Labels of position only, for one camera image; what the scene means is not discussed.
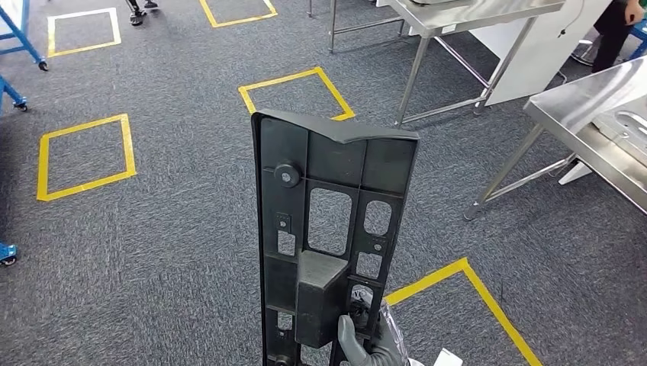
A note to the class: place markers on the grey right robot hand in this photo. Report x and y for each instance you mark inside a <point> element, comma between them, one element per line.
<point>384,353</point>

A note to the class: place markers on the black plastic frame part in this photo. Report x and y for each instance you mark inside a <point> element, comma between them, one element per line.
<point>333,161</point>

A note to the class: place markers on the stainless steel workbench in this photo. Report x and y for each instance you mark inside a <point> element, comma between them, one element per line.
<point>581,106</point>

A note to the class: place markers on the stamped grey metal plate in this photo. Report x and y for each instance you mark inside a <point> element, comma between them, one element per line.
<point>624,131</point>

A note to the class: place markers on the white cabinet panel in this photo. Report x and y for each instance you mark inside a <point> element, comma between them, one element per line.
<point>546,55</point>

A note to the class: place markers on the stainless steel table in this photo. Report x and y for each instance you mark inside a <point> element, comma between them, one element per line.
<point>455,17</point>

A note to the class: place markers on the person's hand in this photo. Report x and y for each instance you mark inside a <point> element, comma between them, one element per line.
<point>634,11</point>

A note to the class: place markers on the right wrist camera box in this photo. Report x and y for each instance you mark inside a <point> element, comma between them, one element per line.
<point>449,358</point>

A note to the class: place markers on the blue metal frame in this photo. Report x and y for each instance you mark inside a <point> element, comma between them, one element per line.
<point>639,40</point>

